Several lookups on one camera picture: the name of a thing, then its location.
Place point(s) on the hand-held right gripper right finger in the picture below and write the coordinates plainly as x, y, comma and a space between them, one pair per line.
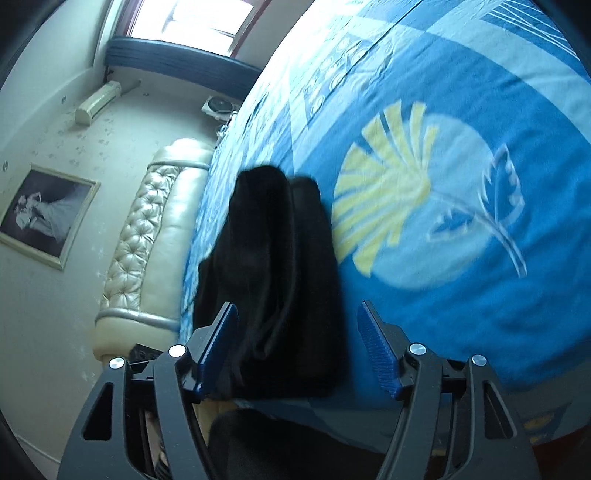
378, 350

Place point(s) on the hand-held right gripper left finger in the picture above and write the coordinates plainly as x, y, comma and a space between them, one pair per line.
217, 350

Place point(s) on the black pants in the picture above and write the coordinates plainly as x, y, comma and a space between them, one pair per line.
277, 277

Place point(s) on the blue printed bedsheet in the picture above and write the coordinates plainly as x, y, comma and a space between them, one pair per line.
461, 323

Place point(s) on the beige tufted leather headboard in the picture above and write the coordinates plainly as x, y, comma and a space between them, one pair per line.
157, 240

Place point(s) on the white fan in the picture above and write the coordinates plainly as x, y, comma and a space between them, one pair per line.
219, 107

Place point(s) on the white air conditioner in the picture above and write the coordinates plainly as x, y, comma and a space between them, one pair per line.
98, 102

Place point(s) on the dark blue curtain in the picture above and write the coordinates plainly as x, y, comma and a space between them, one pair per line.
184, 57

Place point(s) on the framed wall picture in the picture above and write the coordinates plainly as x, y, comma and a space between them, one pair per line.
46, 217

